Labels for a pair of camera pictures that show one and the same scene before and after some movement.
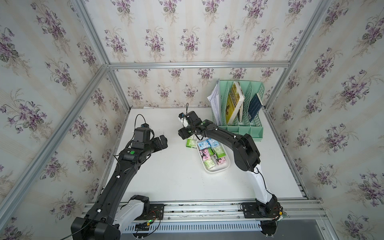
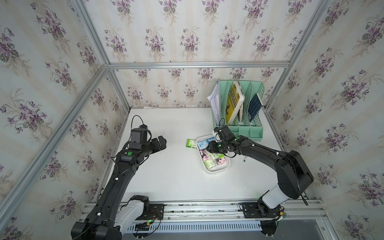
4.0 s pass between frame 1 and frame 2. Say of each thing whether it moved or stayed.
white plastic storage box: stayed
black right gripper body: moved
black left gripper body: stayed
